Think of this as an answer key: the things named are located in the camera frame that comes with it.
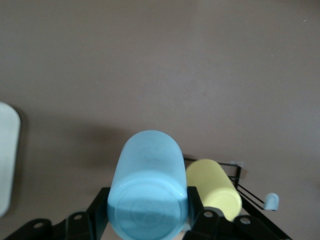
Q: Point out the yellow cup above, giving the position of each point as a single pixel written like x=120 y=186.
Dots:
x=215 y=185

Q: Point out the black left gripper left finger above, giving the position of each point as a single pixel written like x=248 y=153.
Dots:
x=82 y=225

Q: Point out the beige tray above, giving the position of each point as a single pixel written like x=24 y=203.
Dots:
x=8 y=160

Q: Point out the light blue cup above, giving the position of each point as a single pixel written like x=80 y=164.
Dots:
x=150 y=175

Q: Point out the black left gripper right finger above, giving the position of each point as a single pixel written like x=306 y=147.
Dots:
x=207 y=225

